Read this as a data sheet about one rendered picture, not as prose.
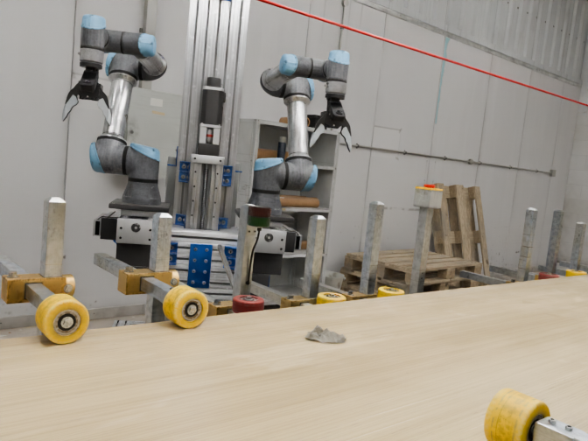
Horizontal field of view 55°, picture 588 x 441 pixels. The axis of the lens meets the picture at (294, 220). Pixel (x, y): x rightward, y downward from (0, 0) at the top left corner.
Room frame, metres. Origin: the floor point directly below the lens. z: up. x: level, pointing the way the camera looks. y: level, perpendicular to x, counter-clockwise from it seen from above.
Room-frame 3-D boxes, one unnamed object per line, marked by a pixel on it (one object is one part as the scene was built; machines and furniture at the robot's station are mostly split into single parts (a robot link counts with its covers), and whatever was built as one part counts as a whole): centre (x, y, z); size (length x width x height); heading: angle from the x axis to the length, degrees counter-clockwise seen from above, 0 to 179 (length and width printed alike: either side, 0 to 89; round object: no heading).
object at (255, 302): (1.41, 0.09, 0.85); 0.08 x 0.08 x 0.11
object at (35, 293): (1.18, 0.56, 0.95); 0.50 x 0.04 x 0.04; 40
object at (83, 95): (1.92, 0.72, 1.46); 0.09 x 0.08 x 0.12; 11
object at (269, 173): (2.35, 0.12, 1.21); 0.13 x 0.12 x 0.14; 108
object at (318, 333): (1.16, -0.09, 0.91); 0.09 x 0.07 x 0.02; 67
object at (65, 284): (1.17, 0.52, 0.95); 0.13 x 0.06 x 0.05; 130
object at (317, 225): (1.67, -0.07, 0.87); 0.03 x 0.03 x 0.48; 40
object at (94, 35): (1.91, 0.72, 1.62); 0.09 x 0.08 x 0.11; 4
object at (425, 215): (1.99, -0.46, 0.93); 0.05 x 0.04 x 0.45; 130
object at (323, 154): (4.69, 0.16, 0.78); 0.90 x 0.45 x 1.55; 131
